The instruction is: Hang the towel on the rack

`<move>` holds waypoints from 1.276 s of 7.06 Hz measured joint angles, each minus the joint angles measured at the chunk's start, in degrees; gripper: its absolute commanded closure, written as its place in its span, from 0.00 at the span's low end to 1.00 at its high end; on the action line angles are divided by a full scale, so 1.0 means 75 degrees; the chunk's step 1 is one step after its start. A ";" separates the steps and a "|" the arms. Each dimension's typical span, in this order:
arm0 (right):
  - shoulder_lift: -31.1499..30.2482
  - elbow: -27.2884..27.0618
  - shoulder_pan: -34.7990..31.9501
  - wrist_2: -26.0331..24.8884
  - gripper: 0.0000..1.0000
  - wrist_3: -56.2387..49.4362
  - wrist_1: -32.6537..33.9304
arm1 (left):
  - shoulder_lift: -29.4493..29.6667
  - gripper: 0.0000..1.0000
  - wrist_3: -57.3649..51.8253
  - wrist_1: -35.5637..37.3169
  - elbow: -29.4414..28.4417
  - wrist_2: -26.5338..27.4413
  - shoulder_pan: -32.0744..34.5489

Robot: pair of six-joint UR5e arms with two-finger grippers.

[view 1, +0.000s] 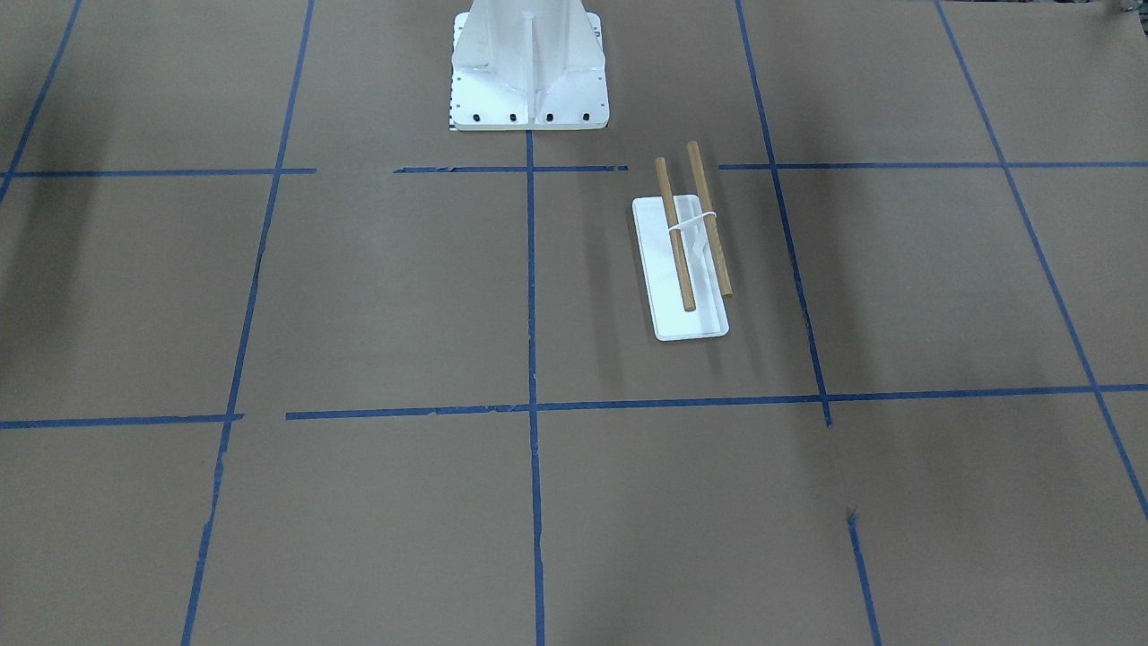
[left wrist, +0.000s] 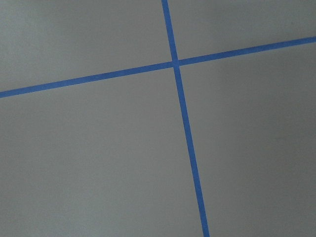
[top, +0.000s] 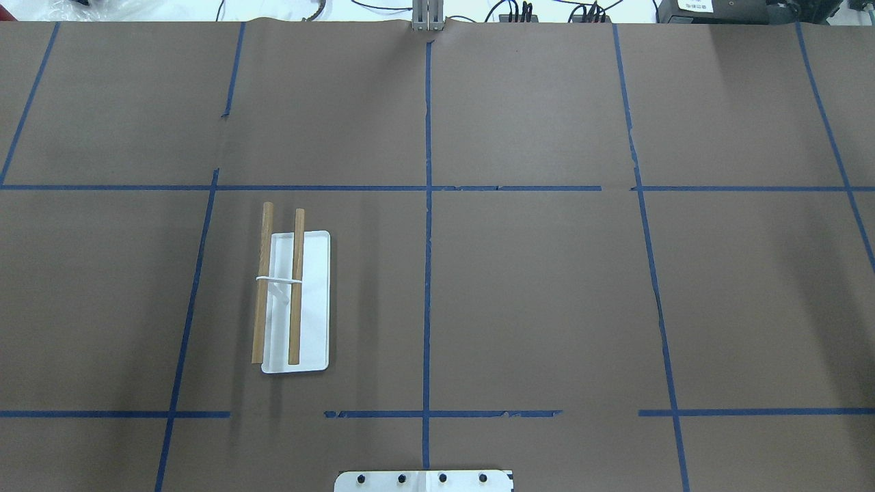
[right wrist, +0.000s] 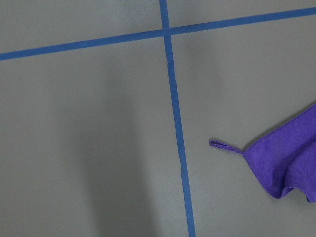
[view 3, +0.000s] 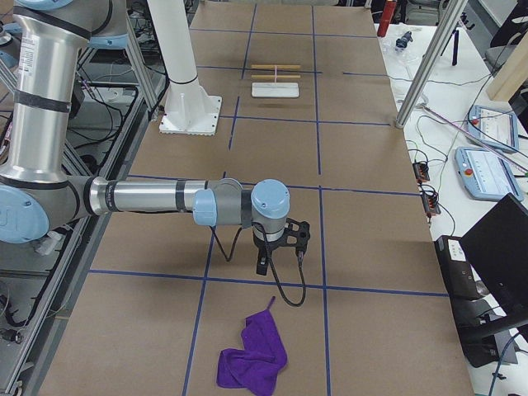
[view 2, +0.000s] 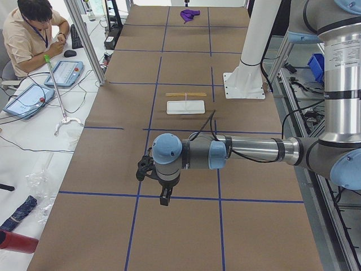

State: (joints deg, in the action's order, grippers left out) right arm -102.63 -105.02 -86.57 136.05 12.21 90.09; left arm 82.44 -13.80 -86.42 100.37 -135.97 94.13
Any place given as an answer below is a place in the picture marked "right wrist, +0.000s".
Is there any purple microfiber towel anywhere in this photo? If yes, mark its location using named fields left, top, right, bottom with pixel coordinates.
left=209, top=105, right=316, bottom=203

